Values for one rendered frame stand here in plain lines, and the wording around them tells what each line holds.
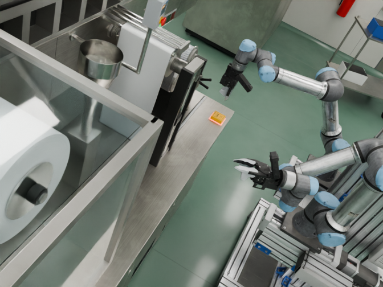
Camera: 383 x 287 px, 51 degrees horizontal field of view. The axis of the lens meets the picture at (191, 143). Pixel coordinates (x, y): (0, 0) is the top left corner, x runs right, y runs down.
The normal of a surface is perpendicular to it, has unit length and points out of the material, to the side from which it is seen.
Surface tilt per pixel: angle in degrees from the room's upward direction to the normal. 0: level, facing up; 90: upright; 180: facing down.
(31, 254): 0
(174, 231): 0
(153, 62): 90
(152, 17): 90
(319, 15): 90
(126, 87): 90
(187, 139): 0
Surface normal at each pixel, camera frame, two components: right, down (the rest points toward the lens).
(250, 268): 0.32, -0.70
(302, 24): -0.39, 0.51
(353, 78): -0.11, 0.64
